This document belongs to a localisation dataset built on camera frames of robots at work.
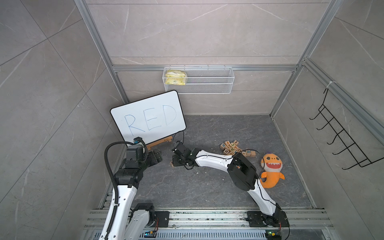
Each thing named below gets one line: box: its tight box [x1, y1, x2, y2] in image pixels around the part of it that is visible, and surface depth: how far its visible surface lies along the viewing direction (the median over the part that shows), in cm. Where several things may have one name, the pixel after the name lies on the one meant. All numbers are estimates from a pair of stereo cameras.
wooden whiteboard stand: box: [146, 135, 173, 151], surface depth 100 cm
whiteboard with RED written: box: [110, 90, 187, 145], surface depth 92 cm
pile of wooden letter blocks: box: [220, 139, 256, 157], surface depth 100 cm
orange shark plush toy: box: [259, 152, 286, 189], surface depth 86 cm
